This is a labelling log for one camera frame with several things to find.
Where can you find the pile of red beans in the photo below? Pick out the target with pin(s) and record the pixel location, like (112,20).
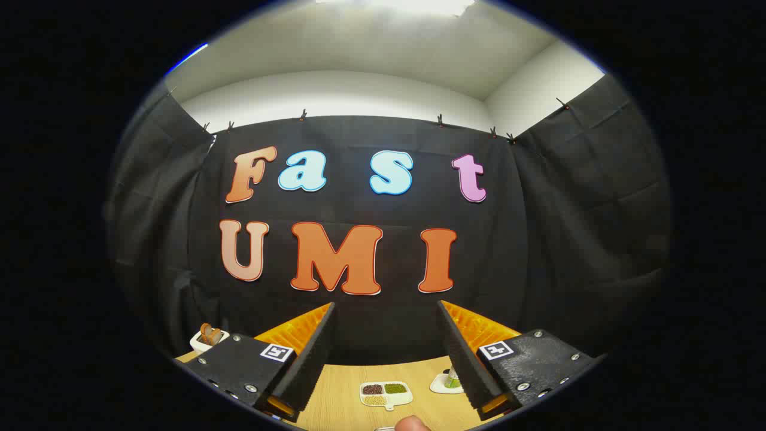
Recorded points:
(372,389)

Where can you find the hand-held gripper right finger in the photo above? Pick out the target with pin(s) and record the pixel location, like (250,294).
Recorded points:
(464,359)

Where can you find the pile of green beans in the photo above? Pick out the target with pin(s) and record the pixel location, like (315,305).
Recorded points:
(395,388)

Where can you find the small white plate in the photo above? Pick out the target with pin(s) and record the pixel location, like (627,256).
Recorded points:
(438,387)

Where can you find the white divided tray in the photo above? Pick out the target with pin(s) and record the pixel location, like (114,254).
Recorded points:
(397,400)

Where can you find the row of cloth clips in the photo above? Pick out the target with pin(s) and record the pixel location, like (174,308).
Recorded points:
(303,115)

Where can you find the ceiling light panel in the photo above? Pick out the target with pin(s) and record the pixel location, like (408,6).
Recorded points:
(407,6)

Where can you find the brown bread slice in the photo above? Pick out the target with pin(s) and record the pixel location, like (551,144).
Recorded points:
(209,334)

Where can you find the pile of yellow soybeans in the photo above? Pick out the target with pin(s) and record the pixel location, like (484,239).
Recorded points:
(374,400)

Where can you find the green label metal bottle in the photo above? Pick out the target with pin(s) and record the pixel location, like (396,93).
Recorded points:
(453,380)

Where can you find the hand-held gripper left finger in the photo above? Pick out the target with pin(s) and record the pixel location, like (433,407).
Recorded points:
(311,359)

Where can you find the white toaster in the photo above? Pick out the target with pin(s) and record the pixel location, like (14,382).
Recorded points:
(198,345)

